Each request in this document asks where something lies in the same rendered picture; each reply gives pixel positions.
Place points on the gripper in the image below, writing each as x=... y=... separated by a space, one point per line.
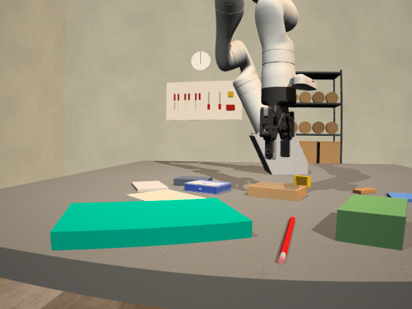
x=277 y=96

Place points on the covered wooden puzzle box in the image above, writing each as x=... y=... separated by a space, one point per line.
x=277 y=192

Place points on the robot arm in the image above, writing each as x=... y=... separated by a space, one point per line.
x=277 y=48

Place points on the blue flat pad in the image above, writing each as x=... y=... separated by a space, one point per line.
x=400 y=195

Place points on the brown roll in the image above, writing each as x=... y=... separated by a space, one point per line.
x=318 y=97
x=305 y=97
x=331 y=97
x=331 y=127
x=318 y=127
x=304 y=127

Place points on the brown cardboard box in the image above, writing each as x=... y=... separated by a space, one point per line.
x=309 y=153
x=330 y=153

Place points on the yellow block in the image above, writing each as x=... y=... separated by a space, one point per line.
x=302 y=181

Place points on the small red rectangular tool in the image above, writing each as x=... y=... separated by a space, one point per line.
x=230 y=107

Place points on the long grey red tool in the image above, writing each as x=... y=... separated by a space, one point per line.
x=208 y=106
x=219 y=106

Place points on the black shelf unit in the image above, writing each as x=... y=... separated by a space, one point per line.
x=340 y=112

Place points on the cream tool pegboard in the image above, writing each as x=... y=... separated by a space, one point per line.
x=202 y=116

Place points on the small red screwdriver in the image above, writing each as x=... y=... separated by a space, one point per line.
x=185 y=97
x=195 y=96
x=175 y=97
x=199 y=96
x=178 y=97
x=188 y=97

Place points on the blue white card box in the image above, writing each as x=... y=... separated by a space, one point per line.
x=207 y=187

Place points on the slate grey book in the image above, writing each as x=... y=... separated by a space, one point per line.
x=185 y=180

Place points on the orange wooden domino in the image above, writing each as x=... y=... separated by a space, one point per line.
x=364 y=191

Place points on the red pencil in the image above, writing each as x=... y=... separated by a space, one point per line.
x=287 y=238

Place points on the green block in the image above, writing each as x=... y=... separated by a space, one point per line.
x=370 y=222

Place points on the cream paper pad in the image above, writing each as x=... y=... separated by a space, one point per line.
x=161 y=195

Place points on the pale white pad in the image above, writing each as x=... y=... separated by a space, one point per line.
x=148 y=185

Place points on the grey table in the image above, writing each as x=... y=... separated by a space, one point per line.
x=193 y=260

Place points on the teal green book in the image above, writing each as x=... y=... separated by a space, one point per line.
x=145 y=222

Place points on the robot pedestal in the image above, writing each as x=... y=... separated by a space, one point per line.
x=289 y=165

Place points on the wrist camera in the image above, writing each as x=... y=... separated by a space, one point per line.
x=304 y=82

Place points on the white wall clock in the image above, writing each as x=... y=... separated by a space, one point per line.
x=197 y=61

